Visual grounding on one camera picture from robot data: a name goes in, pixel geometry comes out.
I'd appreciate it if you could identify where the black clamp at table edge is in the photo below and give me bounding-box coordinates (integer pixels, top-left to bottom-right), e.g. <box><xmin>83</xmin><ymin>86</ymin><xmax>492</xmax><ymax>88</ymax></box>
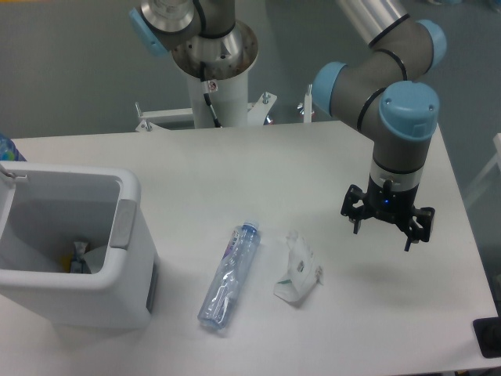
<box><xmin>473</xmin><ymin>316</ymin><xmax>500</xmax><ymax>359</ymax></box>

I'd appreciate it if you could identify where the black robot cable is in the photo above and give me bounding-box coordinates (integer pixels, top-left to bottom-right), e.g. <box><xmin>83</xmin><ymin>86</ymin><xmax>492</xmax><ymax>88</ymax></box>
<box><xmin>198</xmin><ymin>60</ymin><xmax>225</xmax><ymax>129</ymax></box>

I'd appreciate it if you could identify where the white trash can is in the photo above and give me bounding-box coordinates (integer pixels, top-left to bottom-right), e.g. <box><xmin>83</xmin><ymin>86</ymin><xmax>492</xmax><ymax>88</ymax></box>
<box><xmin>1</xmin><ymin>161</ymin><xmax>160</xmax><ymax>329</ymax></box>

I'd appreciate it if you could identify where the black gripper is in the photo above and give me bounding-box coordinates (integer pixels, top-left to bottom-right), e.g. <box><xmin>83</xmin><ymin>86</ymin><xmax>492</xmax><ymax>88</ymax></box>
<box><xmin>341</xmin><ymin>177</ymin><xmax>435</xmax><ymax>251</ymax></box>

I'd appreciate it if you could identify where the white bracket post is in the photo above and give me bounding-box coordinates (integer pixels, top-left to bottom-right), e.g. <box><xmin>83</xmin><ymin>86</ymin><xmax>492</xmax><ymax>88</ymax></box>
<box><xmin>297</xmin><ymin>84</ymin><xmax>315</xmax><ymax>123</ymax></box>

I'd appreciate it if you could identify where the blue bottle at left edge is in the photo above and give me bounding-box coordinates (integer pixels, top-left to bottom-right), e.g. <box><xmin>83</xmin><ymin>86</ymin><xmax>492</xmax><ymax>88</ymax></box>
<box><xmin>0</xmin><ymin>133</ymin><xmax>27</xmax><ymax>161</ymax></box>

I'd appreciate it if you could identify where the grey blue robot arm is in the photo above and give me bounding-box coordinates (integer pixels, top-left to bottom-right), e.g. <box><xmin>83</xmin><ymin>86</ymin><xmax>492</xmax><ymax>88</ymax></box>
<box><xmin>129</xmin><ymin>1</ymin><xmax>447</xmax><ymax>244</ymax></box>

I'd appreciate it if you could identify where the clear plastic water bottle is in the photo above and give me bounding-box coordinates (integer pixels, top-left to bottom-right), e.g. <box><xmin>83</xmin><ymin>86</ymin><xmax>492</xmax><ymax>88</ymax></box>
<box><xmin>197</xmin><ymin>221</ymin><xmax>261</xmax><ymax>330</ymax></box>

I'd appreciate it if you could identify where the trash inside bin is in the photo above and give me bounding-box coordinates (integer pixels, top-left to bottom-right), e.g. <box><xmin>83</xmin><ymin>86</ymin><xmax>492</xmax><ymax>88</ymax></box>
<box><xmin>59</xmin><ymin>241</ymin><xmax>107</xmax><ymax>274</ymax></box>

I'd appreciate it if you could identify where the white frame at right edge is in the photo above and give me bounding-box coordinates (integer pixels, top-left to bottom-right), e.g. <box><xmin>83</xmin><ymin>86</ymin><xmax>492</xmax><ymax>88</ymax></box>
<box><xmin>463</xmin><ymin>133</ymin><xmax>500</xmax><ymax>210</ymax></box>

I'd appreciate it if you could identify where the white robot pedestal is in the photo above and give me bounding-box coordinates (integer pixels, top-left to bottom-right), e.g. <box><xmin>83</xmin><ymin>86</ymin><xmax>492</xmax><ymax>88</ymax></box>
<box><xmin>134</xmin><ymin>21</ymin><xmax>279</xmax><ymax>133</ymax></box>

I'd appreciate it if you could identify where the white paper carton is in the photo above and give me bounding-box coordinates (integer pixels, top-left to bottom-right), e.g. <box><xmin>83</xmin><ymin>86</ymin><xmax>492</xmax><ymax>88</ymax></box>
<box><xmin>273</xmin><ymin>230</ymin><xmax>323</xmax><ymax>306</ymax></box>

